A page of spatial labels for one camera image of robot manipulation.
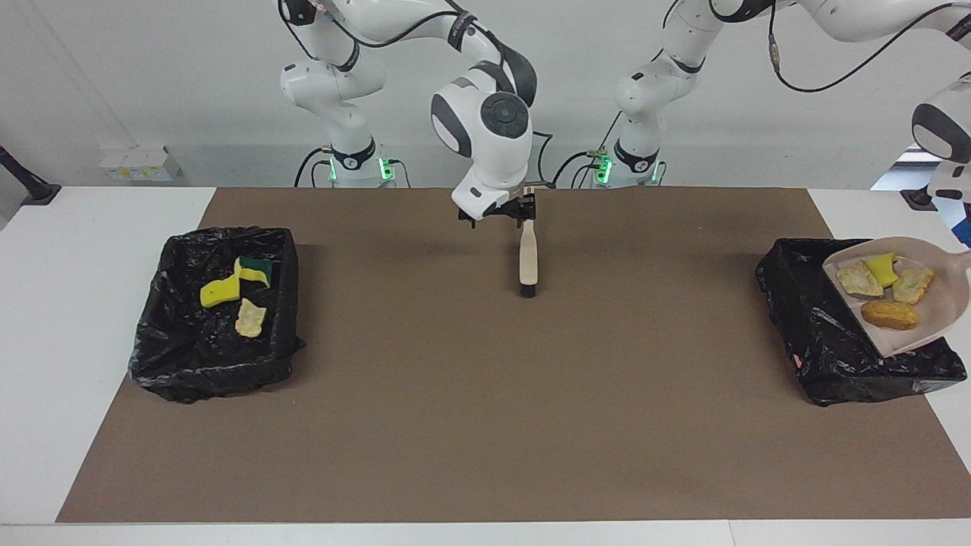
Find orange striped foam scrap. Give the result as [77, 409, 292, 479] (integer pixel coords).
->
[891, 267, 936, 306]

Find black stand foot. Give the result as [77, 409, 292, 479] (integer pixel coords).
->
[900, 148, 971, 212]
[0, 144, 61, 207]

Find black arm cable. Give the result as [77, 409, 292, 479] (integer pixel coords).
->
[277, 0, 562, 190]
[554, 0, 964, 190]

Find large white wall box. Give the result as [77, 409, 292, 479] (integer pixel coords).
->
[125, 146, 183, 181]

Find yellow green sponge piece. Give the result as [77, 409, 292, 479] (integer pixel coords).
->
[200, 277, 242, 309]
[232, 256, 272, 289]

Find pale foam scrap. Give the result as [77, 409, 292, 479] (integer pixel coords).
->
[836, 262, 885, 298]
[234, 297, 268, 339]

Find brown potato shaped scrap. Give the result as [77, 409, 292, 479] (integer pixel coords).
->
[860, 300, 920, 331]

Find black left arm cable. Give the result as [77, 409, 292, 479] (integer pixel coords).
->
[554, 0, 964, 190]

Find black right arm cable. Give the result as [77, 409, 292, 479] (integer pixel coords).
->
[277, 0, 562, 190]

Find black bag bin pink mark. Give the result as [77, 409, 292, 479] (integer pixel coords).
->
[756, 237, 968, 407]

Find large brown table mat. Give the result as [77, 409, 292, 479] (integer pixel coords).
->
[55, 187, 971, 524]

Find small yellow sponge wedge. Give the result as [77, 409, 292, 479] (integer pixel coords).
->
[863, 253, 900, 288]

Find beige hand brush black bristles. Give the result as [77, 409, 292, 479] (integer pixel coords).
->
[518, 220, 539, 298]

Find beige plastic dustpan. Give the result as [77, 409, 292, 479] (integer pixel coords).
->
[822, 236, 971, 359]

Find black bag lined bin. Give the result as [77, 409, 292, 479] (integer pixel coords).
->
[127, 226, 306, 404]

